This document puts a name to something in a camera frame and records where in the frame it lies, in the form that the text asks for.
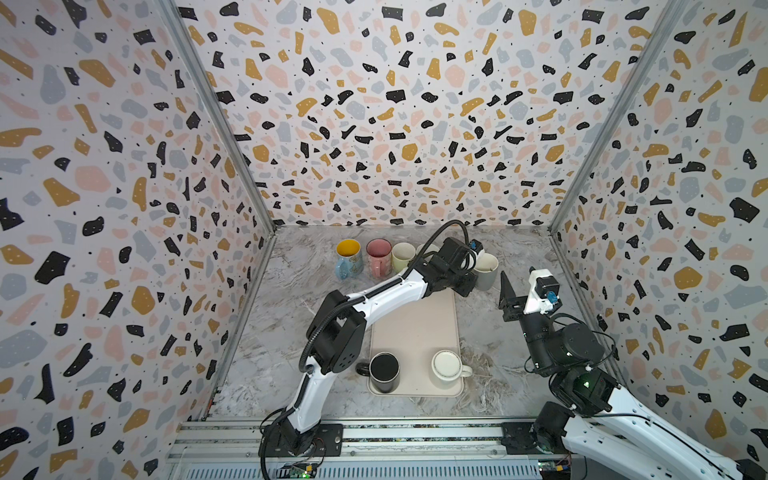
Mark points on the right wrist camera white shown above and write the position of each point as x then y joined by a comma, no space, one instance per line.
543,296

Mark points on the aluminium corner post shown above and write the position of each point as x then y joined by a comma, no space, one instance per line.
663,28
168,11

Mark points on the light green mug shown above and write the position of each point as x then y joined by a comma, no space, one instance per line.
402,254

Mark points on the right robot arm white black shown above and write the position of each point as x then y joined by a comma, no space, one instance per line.
592,415

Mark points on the pink patterned mug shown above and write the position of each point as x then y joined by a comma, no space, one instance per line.
378,252

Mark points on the aluminium corner post right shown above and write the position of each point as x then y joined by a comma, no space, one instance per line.
663,28

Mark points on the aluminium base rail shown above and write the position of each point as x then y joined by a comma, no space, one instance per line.
393,448

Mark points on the white mug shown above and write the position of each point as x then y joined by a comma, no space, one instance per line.
448,369

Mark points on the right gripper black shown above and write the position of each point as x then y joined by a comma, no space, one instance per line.
519,309

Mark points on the black mug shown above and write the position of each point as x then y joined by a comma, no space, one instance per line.
383,370

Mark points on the aluminium corner post left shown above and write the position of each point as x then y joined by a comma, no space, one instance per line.
168,11

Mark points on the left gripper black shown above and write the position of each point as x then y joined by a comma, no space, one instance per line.
469,280

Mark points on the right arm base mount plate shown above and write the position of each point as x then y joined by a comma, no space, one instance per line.
529,437

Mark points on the beige rectangular tray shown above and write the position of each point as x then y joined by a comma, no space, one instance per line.
414,333

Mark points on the blue butterfly mug yellow inside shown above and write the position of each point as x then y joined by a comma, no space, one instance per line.
349,259

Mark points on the grey mug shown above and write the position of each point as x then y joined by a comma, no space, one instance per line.
486,270

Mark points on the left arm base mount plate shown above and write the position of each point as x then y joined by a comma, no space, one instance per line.
281,440

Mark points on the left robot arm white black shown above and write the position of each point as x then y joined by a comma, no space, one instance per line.
335,336

